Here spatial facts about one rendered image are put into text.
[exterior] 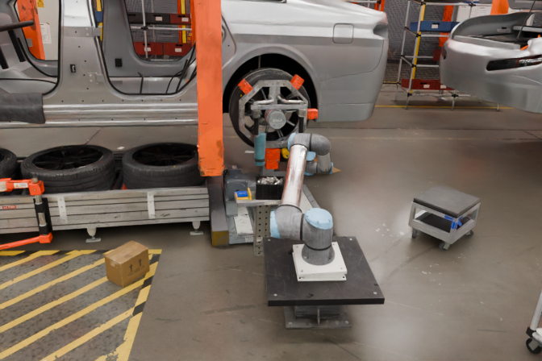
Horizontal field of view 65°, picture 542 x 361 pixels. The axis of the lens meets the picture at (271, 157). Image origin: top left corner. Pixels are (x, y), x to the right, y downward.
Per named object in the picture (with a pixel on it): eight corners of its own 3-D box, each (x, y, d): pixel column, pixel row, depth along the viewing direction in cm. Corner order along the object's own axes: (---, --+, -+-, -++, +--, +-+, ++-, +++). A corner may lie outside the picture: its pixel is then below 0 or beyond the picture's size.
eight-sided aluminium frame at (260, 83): (303, 144, 352) (306, 79, 333) (305, 147, 346) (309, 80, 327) (238, 147, 342) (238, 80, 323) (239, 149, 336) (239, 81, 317)
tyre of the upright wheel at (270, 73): (214, 120, 357) (278, 155, 379) (215, 128, 335) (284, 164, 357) (253, 51, 343) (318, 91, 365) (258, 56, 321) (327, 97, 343)
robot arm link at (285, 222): (298, 232, 223) (313, 127, 268) (266, 229, 226) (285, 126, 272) (300, 245, 235) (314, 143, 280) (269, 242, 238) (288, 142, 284)
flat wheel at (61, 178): (31, 212, 294) (24, 180, 285) (21, 179, 345) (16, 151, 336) (127, 192, 329) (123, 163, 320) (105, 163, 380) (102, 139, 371)
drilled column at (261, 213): (266, 247, 310) (268, 196, 295) (268, 255, 301) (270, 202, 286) (253, 248, 308) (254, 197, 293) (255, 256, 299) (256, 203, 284)
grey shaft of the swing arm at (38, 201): (54, 238, 303) (43, 175, 285) (52, 242, 298) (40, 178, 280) (40, 239, 302) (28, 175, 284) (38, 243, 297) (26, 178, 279)
